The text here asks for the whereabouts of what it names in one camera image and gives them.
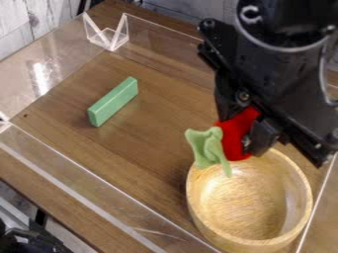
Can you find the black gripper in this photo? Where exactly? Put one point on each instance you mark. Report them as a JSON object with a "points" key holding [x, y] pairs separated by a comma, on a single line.
{"points": [[273, 72]]}

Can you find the red plush strawberry toy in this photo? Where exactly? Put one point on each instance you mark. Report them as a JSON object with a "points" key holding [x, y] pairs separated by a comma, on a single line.
{"points": [[218, 145]]}

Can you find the round wooden bowl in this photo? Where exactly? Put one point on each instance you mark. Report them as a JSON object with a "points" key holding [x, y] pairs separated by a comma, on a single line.
{"points": [[254, 211]]}

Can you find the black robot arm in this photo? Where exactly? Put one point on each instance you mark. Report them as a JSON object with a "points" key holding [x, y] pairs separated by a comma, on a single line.
{"points": [[290, 17]]}

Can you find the green rectangular block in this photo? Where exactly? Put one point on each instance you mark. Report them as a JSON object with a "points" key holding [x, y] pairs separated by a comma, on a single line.
{"points": [[113, 102]]}

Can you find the black metal stand base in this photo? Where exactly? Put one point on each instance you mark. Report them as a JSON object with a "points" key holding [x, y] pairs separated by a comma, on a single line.
{"points": [[18, 240]]}

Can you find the clear acrylic corner bracket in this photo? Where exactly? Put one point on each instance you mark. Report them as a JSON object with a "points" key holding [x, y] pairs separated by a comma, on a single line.
{"points": [[107, 38]]}

